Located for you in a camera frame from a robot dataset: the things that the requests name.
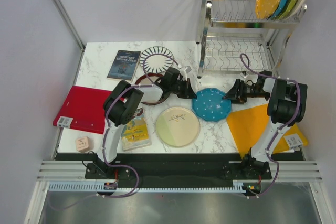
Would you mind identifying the black and white striped plate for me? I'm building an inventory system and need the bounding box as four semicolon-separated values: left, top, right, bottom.
139;46;174;73

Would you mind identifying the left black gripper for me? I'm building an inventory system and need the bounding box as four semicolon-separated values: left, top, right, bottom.
170;79;197;100

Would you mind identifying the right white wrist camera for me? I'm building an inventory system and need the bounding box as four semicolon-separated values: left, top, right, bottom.
240;71;249;80

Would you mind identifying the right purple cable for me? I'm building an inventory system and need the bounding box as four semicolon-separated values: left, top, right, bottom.
240;52;301;200

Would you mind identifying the cream plate with red rim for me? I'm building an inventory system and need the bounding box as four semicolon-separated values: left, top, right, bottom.
135;73;168;106

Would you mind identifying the cream and green floral plate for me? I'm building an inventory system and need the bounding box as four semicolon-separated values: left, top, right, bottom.
155;107;200;148

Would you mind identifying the yellow illustrated paperback book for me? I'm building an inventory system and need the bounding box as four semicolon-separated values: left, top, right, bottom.
121;108;152;151

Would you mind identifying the orange cutting board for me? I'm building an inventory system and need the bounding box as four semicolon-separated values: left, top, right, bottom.
226;104;308;157

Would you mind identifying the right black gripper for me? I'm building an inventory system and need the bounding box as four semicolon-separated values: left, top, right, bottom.
222;79;268;105

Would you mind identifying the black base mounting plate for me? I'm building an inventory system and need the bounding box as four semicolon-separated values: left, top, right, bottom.
86;153;271;180

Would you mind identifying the stainless steel dish rack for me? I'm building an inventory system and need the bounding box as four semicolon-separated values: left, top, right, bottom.
196;0;307;78

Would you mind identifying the small pink box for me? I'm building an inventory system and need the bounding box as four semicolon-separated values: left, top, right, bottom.
75;136;92;153

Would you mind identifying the red folder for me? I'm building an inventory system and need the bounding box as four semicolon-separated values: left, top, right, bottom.
52;86;111;134

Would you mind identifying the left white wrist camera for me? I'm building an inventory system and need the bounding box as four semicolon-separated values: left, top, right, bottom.
178;65;192;80

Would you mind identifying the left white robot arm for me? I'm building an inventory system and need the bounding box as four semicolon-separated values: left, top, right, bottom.
85;66;197;179

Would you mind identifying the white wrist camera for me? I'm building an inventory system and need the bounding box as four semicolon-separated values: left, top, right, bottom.
240;71;249;80
178;65;192;80

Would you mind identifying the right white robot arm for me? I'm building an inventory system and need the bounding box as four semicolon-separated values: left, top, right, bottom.
222;71;308;179

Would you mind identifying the grey slotted cable duct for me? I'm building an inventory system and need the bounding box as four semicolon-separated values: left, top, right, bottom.
48;181;248;193

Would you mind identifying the dark blue paperback book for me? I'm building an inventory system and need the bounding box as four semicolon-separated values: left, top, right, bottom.
107;50;141;81

